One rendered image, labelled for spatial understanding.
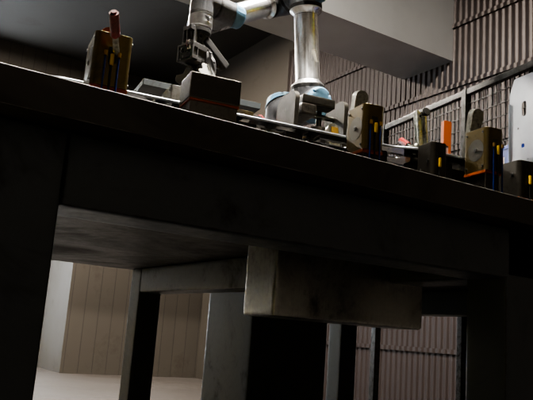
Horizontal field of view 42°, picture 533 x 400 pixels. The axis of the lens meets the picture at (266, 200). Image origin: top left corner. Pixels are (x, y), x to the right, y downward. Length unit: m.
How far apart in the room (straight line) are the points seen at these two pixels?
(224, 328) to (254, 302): 1.17
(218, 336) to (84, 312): 4.77
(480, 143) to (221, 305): 1.03
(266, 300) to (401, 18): 3.86
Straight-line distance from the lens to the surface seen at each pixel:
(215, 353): 2.41
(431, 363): 4.84
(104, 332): 7.18
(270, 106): 2.52
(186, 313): 7.53
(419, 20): 5.02
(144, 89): 2.09
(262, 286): 1.19
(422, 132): 2.29
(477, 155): 1.91
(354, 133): 1.75
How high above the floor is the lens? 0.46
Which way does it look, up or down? 11 degrees up
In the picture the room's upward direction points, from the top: 4 degrees clockwise
